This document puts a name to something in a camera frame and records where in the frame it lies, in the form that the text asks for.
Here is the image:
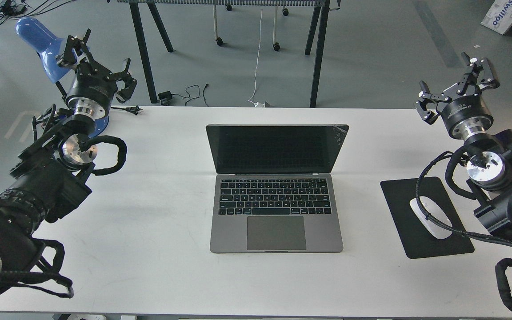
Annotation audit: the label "black power adapter with cable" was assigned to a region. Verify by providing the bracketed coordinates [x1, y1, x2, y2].
[157, 84, 209, 107]

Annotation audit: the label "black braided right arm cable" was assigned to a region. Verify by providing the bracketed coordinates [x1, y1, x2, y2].
[416, 151, 512, 319]

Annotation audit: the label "white computer mouse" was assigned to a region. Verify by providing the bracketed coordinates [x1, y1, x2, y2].
[409, 196, 453, 240]

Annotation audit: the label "black metal frame table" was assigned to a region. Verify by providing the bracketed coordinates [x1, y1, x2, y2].
[122, 0, 343, 108]

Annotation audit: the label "grey open laptop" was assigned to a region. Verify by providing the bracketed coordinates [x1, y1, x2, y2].
[206, 124, 349, 253]

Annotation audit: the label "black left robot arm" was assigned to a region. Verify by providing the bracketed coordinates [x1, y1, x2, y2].
[0, 30, 137, 298]

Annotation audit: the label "white cardboard box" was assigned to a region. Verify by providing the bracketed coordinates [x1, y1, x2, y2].
[481, 0, 512, 35]

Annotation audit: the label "black mouse pad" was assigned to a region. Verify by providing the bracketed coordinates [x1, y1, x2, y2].
[380, 177, 475, 259]

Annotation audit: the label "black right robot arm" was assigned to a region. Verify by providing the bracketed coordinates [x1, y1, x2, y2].
[415, 53, 512, 247]

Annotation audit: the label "black power plug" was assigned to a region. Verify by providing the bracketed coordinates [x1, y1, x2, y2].
[110, 105, 144, 116]

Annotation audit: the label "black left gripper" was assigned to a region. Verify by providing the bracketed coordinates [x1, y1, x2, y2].
[56, 28, 137, 118]

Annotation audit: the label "white hanging cable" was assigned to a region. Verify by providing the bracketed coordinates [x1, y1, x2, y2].
[248, 5, 265, 108]

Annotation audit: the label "white rolling chair legs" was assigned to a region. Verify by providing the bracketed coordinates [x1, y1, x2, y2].
[211, 0, 290, 52]

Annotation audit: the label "black cables on floor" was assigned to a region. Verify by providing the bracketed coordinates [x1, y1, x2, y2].
[0, 0, 76, 42]

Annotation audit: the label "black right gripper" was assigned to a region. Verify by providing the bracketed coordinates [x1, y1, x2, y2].
[415, 52, 500, 137]

